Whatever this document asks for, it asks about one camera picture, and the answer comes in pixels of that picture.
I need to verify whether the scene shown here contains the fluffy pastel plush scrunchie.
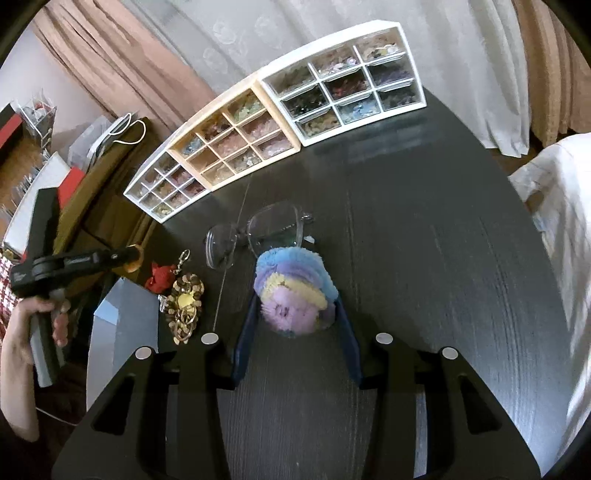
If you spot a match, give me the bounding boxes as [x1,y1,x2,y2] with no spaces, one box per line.
[253,247,340,340]

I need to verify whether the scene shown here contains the white sheer curtain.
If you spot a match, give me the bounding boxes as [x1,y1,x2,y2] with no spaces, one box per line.
[161,0,536,160]

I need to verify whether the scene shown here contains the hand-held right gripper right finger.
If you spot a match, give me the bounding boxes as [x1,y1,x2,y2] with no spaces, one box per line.
[335,298,542,480]

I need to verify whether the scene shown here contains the red white checked cloth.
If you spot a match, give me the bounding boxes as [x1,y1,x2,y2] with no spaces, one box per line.
[0,249,29,324]

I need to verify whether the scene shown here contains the clear plastic organizer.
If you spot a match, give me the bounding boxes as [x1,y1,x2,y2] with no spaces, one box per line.
[13,90,59,145]

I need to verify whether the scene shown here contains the beige drawer organizer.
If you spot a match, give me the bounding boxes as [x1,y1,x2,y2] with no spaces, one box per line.
[167,76,302,192]

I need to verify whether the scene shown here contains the red charm keychain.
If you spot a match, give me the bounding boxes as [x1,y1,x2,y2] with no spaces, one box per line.
[145,249,192,292]

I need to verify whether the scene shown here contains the red box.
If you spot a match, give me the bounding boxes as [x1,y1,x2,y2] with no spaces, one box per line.
[52,166,88,209]

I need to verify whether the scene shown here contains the person's left hand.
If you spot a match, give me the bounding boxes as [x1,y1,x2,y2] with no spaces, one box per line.
[0,298,73,370]

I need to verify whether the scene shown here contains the brown curtain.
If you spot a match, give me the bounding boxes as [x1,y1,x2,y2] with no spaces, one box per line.
[31,0,232,132]
[510,0,591,149]

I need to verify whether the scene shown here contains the paper bag with white handles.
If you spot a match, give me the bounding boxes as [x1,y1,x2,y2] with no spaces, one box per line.
[69,112,148,168]

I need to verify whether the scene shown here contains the wooden bead keychain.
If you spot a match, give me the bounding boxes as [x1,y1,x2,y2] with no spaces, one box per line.
[159,273,205,346]

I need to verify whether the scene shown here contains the large white drawer organizer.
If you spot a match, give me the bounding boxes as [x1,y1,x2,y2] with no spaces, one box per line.
[255,21,428,147]

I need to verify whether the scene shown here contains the grey storage box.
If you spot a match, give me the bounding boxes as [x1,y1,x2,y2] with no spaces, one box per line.
[85,277,161,408]

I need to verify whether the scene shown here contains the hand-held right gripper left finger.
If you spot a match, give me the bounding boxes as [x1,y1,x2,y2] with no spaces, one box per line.
[51,295,262,480]

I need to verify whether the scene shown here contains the wooden cabinet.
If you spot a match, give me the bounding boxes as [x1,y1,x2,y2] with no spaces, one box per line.
[58,117,160,280]

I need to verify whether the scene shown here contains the clear frame eyeglasses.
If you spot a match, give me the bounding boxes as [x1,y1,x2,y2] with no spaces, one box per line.
[204,202,317,271]

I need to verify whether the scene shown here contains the small white drawer organizer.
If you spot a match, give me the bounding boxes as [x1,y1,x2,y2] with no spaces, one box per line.
[123,151,207,223]

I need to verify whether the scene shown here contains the person's left forearm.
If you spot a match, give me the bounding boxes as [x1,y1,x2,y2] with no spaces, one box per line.
[0,360,43,444]

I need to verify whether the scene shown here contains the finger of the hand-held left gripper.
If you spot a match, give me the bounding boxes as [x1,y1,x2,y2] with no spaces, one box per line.
[60,247,134,274]

